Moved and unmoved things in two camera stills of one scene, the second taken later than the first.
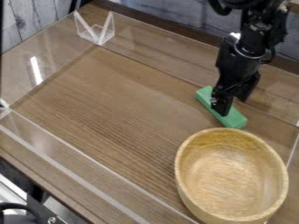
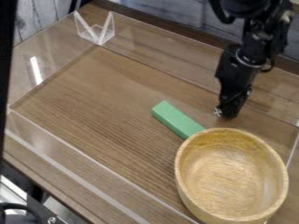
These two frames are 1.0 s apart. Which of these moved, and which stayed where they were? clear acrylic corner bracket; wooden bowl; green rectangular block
Moved: green rectangular block
Stayed: clear acrylic corner bracket; wooden bowl
